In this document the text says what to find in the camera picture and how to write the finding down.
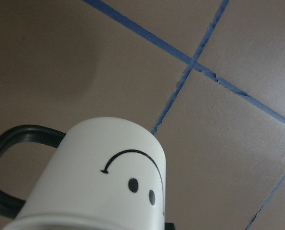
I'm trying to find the brown paper table cover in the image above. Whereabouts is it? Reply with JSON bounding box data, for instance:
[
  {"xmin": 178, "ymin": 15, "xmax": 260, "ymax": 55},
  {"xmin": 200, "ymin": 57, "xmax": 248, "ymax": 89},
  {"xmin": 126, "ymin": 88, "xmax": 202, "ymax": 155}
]
[{"xmin": 0, "ymin": 0, "xmax": 285, "ymax": 230}]

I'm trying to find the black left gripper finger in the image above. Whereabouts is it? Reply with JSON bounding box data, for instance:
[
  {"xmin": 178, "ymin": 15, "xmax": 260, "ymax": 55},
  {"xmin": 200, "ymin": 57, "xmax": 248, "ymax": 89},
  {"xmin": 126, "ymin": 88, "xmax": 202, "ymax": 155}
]
[{"xmin": 165, "ymin": 222, "xmax": 175, "ymax": 230}]

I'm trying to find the white smiley mug black handle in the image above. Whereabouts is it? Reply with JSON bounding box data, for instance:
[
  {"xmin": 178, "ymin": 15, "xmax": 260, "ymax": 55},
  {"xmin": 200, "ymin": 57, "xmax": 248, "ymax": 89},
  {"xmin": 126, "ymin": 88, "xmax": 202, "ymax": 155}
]
[{"xmin": 0, "ymin": 117, "xmax": 166, "ymax": 230}]

